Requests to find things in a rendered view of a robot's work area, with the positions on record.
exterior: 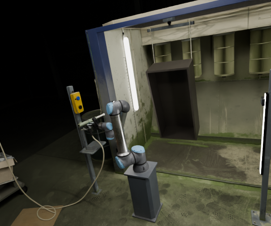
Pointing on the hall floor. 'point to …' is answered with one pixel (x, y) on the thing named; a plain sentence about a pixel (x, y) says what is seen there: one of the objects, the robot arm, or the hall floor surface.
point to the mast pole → (268, 141)
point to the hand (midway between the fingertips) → (88, 123)
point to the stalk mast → (83, 143)
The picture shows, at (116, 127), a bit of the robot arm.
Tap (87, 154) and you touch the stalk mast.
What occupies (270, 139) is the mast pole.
